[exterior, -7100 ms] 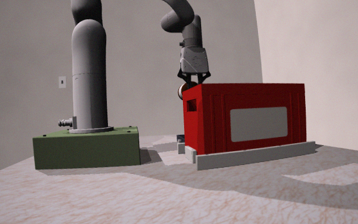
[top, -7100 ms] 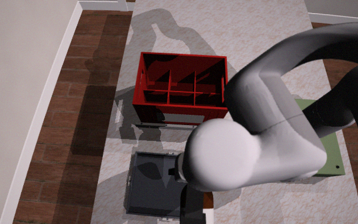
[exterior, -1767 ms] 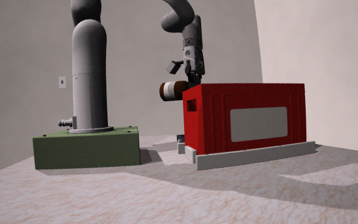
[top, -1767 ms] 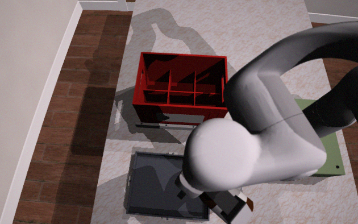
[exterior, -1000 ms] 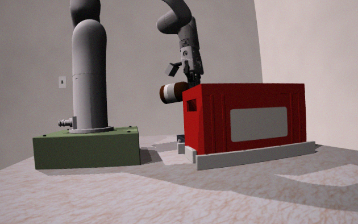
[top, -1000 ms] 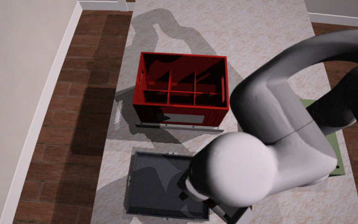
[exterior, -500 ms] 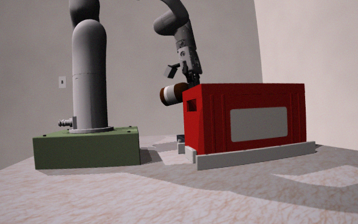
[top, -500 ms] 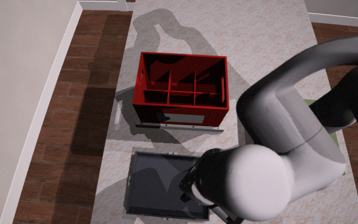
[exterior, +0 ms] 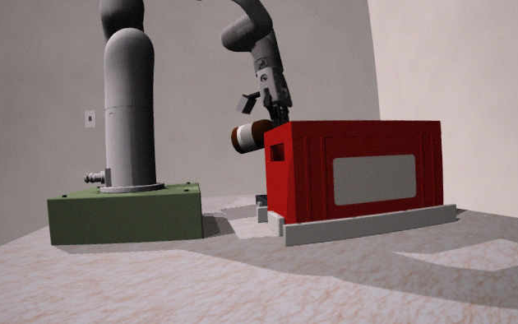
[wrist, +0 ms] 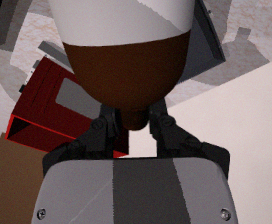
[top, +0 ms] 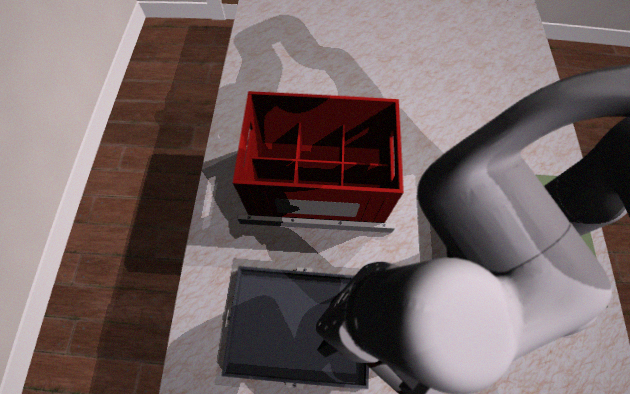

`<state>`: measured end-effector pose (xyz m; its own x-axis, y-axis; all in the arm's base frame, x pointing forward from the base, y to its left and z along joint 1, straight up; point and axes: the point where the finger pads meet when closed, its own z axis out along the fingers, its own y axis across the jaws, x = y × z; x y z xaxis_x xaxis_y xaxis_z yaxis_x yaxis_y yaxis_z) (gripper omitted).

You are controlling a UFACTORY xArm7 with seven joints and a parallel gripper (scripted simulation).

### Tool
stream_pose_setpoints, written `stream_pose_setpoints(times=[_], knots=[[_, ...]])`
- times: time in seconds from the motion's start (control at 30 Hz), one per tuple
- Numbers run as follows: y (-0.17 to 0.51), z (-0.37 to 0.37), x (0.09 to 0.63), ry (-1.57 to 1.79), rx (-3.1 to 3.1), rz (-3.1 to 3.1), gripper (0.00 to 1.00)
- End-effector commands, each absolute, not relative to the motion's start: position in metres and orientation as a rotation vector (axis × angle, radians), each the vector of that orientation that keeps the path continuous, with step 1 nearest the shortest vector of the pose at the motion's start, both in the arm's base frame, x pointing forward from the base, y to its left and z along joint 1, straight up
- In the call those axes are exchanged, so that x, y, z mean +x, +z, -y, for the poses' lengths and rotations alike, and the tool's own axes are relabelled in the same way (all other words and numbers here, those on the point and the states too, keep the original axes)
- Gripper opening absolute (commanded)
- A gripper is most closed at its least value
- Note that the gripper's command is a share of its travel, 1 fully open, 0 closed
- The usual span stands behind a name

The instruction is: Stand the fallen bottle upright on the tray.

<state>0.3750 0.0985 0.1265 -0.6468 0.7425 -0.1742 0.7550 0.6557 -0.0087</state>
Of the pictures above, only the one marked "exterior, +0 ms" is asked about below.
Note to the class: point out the red crate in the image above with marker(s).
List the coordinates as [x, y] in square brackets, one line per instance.
[335, 169]

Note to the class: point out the brown glass bottle with white label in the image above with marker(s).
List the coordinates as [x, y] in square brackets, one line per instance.
[250, 137]

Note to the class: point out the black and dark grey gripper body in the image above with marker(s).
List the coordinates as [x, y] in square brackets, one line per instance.
[273, 78]

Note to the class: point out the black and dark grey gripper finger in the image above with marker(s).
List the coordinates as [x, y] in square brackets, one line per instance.
[275, 112]
[285, 113]

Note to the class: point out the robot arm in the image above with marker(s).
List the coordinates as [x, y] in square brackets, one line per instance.
[129, 60]

